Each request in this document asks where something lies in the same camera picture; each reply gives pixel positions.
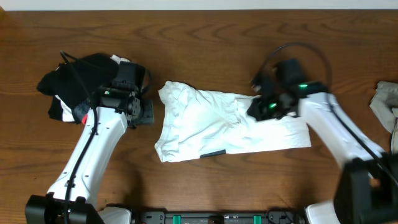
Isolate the white t-shirt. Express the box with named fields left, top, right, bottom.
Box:
left=155, top=81, right=311, bottom=162

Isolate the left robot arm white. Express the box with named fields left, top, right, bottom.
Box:
left=25, top=87, right=154, bottom=224

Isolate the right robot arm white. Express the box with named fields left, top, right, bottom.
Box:
left=248, top=82, right=397, bottom=223

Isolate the black folded clothes pile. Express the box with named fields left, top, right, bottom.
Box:
left=37, top=53, right=130, bottom=124

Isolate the grey cloth at right edge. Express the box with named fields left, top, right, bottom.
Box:
left=369, top=81, right=397, bottom=154

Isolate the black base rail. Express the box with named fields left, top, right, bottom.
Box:
left=102, top=203, right=308, bottom=224

